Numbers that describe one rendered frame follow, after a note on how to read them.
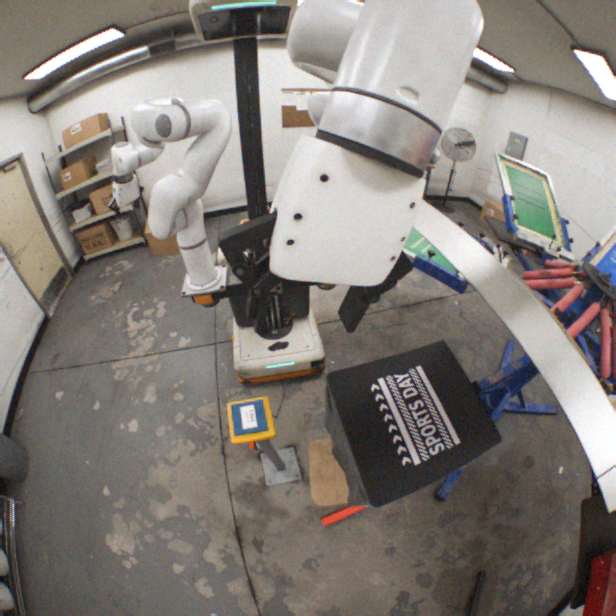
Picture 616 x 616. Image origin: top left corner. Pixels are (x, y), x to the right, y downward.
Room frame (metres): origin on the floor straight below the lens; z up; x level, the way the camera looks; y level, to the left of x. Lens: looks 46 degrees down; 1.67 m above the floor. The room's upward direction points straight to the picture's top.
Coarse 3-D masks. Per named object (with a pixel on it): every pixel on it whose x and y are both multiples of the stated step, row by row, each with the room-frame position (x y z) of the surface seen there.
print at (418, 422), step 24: (384, 384) 0.35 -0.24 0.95; (408, 384) 0.35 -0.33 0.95; (384, 408) 0.27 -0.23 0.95; (408, 408) 0.26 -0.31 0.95; (432, 408) 0.25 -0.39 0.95; (408, 432) 0.19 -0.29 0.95; (432, 432) 0.17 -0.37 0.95; (456, 432) 0.16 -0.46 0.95; (408, 456) 0.11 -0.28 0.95; (432, 456) 0.10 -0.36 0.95
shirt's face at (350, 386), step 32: (416, 352) 0.47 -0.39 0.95; (448, 352) 0.46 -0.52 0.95; (352, 384) 0.36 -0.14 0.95; (448, 384) 0.33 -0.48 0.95; (352, 416) 0.25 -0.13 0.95; (480, 416) 0.20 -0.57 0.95; (384, 448) 0.15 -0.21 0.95; (480, 448) 0.09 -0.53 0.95; (384, 480) 0.05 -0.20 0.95; (416, 480) 0.04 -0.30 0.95
